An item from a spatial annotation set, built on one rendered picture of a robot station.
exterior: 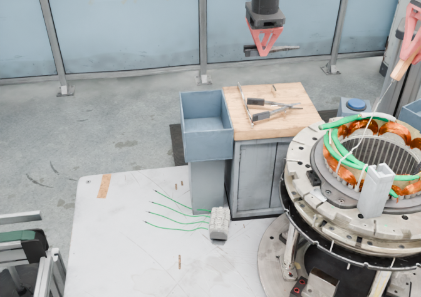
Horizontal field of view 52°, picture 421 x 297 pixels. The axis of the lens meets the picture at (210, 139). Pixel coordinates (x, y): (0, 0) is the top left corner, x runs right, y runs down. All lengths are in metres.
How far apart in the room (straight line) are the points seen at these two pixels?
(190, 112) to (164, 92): 2.03
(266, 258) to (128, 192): 0.42
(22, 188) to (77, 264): 1.49
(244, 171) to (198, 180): 0.12
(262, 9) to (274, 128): 0.25
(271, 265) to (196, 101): 0.43
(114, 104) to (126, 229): 1.98
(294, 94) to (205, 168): 0.28
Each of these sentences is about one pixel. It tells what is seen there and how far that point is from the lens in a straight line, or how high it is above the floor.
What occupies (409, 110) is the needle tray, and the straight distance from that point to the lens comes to 1.08.
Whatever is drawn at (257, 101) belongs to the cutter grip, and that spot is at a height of 1.09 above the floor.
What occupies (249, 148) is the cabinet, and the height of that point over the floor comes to 1.01.
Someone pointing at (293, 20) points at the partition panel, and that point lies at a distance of 3.19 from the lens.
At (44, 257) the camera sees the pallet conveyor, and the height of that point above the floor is 0.69.
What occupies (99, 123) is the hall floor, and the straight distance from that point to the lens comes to 2.87.
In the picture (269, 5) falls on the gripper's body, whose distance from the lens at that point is 0.91.
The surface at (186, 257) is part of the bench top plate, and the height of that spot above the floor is 0.78.
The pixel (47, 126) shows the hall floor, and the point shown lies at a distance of 2.94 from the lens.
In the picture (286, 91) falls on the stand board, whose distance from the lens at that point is 1.06.
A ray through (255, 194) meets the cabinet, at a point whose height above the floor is 0.86.
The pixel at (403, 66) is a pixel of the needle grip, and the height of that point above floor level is 1.30.
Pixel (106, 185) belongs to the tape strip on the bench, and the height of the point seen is 0.78.
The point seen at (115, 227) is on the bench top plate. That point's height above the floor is 0.78.
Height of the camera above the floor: 1.61
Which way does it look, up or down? 38 degrees down
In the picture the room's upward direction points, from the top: straight up
